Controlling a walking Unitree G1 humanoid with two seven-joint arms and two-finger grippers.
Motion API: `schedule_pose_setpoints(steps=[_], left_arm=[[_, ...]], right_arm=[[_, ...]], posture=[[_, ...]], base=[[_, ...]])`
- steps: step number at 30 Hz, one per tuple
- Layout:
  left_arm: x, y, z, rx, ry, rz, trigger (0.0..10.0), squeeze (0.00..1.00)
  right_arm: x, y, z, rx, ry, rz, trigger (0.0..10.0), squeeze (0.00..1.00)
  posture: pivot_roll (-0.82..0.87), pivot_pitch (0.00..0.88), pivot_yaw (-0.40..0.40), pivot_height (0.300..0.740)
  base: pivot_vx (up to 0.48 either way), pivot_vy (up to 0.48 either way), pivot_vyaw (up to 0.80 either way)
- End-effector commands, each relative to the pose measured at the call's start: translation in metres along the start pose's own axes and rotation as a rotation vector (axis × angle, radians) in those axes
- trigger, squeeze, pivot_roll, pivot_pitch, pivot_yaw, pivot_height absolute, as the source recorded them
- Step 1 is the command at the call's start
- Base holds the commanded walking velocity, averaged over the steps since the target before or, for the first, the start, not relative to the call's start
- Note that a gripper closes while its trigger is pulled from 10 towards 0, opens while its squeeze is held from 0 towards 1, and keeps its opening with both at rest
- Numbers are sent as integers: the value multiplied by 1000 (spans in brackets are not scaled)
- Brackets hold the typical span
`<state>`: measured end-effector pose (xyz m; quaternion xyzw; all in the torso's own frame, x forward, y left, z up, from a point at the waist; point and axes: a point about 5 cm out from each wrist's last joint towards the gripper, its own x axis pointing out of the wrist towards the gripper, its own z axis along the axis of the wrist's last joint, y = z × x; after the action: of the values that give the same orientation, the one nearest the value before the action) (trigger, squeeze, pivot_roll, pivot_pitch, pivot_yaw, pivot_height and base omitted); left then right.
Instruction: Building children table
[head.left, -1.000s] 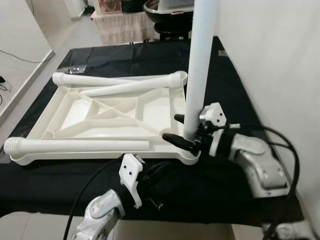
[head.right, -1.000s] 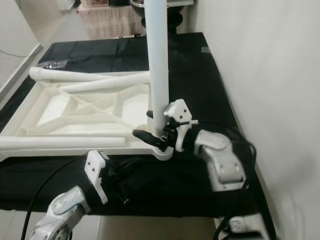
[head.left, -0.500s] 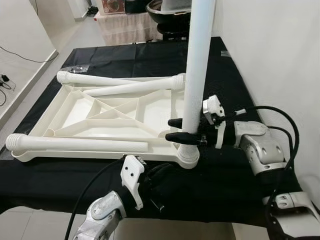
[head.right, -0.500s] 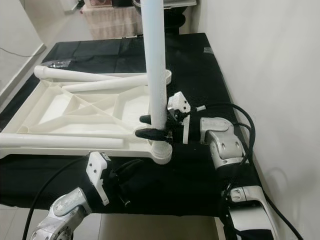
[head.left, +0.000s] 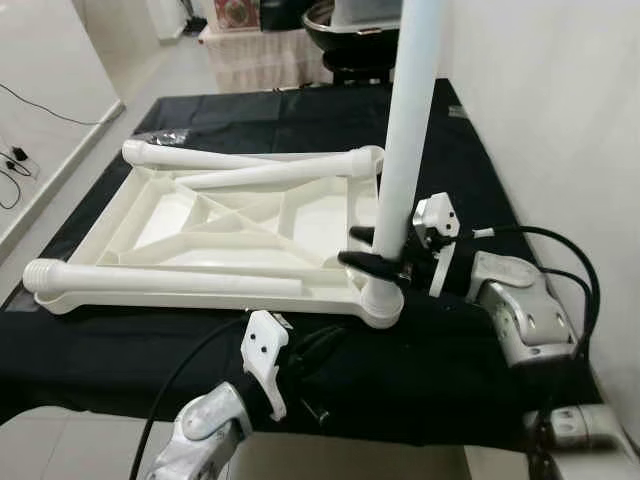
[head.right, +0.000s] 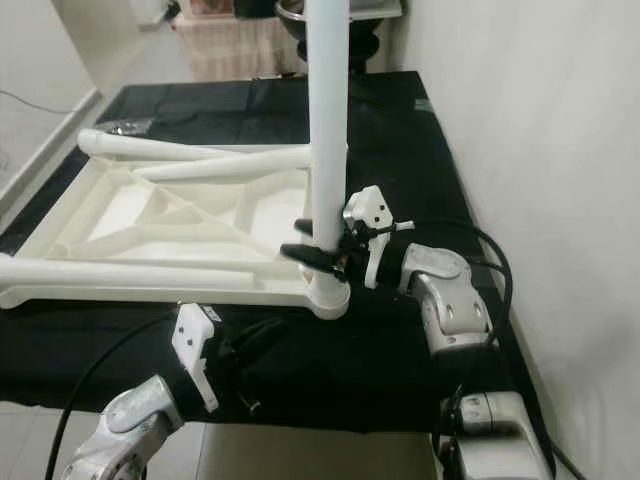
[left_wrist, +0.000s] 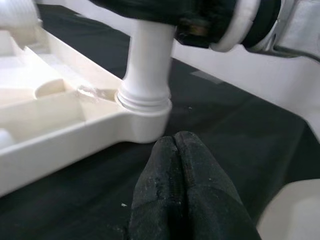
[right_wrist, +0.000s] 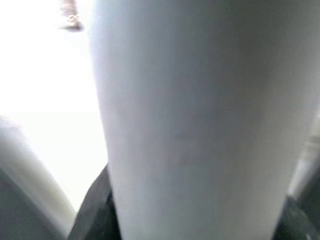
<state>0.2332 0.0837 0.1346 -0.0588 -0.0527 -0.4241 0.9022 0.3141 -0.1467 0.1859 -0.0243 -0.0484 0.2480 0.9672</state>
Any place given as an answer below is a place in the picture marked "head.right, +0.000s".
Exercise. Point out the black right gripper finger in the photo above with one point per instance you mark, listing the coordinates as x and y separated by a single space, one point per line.
315 258
303 227

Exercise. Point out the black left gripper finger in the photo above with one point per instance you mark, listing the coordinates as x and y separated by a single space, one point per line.
244 398
255 340

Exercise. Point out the white plastic table leg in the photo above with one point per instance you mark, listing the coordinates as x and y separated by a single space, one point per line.
120 272
110 143
240 162
328 120

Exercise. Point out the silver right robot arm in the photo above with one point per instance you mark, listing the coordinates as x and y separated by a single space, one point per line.
445 285

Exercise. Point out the black tablecloth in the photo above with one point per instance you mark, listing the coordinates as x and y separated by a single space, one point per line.
240 105

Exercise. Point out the white plastic table top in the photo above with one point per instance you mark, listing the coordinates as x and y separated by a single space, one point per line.
150 215

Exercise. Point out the small grey tape patch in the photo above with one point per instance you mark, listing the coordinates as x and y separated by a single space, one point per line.
421 103

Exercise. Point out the pink cloth covered table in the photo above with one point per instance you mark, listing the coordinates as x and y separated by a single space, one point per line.
240 50

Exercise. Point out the large black wok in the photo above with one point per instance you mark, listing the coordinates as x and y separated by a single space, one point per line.
368 30

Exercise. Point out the black bag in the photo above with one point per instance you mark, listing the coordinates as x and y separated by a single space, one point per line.
255 8

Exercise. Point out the clear plastic storage box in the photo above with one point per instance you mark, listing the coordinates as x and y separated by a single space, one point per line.
375 8

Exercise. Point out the red printed box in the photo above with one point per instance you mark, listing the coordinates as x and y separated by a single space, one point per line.
205 8

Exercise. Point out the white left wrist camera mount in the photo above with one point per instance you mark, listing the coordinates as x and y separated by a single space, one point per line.
192 340

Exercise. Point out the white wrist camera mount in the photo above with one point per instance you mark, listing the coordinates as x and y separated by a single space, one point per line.
365 207
192 340

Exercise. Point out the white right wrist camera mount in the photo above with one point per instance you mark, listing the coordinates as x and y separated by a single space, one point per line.
365 207

